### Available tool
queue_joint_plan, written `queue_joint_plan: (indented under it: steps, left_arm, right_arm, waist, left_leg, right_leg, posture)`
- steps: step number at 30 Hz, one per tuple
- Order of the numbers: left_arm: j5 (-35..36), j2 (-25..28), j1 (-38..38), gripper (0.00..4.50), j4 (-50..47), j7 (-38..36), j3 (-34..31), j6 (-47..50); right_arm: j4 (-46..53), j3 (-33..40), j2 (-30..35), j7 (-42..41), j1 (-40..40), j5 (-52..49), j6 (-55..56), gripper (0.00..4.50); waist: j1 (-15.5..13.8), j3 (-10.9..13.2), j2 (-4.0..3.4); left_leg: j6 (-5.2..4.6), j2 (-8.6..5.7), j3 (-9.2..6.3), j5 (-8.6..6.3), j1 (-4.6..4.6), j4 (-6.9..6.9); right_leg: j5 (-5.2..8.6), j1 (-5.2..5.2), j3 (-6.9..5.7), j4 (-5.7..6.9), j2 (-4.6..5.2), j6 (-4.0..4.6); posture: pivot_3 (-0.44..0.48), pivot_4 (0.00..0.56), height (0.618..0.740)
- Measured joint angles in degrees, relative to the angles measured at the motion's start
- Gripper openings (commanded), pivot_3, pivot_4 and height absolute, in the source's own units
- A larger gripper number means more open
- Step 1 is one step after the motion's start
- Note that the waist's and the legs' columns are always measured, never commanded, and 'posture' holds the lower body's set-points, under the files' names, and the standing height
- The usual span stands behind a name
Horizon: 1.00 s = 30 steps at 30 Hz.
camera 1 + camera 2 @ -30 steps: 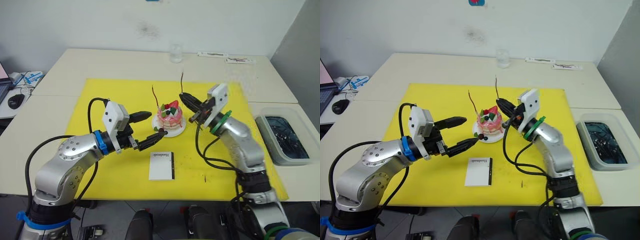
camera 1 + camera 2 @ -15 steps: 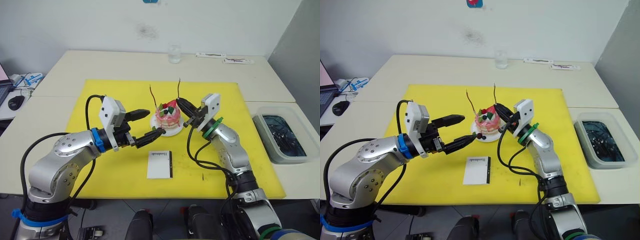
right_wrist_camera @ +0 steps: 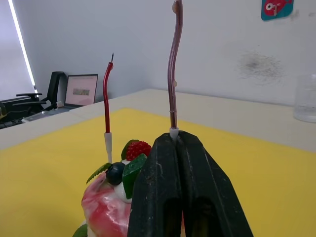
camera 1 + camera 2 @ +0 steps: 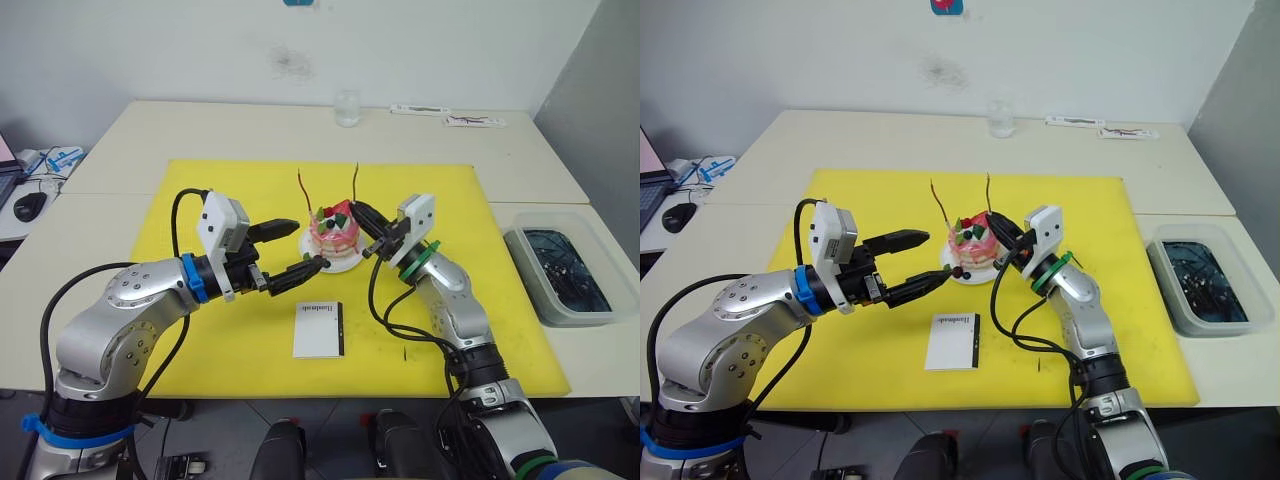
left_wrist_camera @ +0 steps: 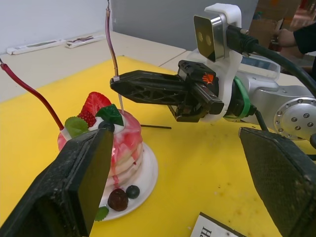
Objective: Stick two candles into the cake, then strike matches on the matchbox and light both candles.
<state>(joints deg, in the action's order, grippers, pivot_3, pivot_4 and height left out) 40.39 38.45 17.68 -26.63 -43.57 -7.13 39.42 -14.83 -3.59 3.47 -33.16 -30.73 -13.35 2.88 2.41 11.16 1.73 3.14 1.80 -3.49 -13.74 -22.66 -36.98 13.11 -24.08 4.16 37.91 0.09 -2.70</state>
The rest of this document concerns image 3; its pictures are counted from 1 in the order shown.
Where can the yellow table mat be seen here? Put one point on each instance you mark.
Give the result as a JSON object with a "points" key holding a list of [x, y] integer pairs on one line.
{"points": [[247, 182]]}

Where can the black office chair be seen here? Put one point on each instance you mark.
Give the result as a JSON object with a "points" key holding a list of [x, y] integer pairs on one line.
{"points": [[37, 96]]}

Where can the clear glass jar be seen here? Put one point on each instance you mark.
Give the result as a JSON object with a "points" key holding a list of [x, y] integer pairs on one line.
{"points": [[305, 98]]}

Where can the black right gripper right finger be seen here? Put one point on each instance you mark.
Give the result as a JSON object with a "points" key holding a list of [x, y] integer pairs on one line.
{"points": [[209, 187]]}

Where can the red wavy candle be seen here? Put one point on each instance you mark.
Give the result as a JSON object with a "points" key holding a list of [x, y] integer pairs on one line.
{"points": [[106, 106]]}

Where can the pink toy cake with fruit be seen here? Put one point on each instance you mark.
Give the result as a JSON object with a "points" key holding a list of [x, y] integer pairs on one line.
{"points": [[111, 195]]}

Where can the open laptop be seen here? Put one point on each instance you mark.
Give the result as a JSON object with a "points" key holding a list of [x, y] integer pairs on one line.
{"points": [[74, 95]]}

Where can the dark purple wavy candle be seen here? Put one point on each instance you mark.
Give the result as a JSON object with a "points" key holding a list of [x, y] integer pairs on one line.
{"points": [[173, 74]]}

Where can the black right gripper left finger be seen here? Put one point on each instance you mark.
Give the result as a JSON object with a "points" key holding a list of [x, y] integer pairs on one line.
{"points": [[158, 187]]}

